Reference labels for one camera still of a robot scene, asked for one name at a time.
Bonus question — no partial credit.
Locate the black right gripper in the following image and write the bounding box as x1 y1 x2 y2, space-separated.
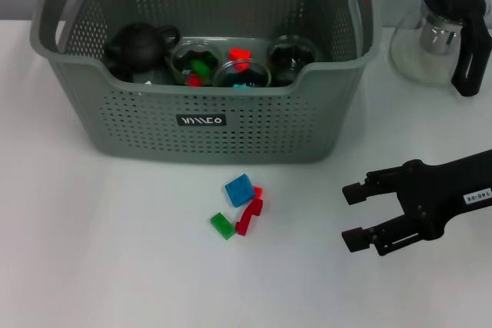
341 149 492 257

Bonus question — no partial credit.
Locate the red slope brick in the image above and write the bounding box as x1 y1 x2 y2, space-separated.
228 47 251 72

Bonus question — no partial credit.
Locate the glass teacup black sleeve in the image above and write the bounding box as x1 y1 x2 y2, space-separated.
170 38 224 88
267 35 321 88
213 58 274 89

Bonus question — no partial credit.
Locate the green arch brick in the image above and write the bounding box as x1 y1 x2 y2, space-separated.
190 57 216 76

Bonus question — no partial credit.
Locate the dark red curved brick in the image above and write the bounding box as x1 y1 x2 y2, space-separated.
235 197 264 237

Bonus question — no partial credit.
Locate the blue square brick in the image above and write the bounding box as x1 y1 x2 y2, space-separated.
224 174 257 209

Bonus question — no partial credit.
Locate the green rectangular brick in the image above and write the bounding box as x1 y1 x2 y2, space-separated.
210 212 236 240

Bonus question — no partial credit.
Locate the grey perforated storage bin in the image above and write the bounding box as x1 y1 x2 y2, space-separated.
29 0 384 164

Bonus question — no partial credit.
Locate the small black teacup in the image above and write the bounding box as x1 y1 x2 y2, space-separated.
106 63 135 83

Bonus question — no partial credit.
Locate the black clay teapot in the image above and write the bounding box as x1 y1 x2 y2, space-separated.
102 22 181 74

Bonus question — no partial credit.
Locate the glass pitcher black lid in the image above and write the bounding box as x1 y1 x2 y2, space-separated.
388 0 492 98

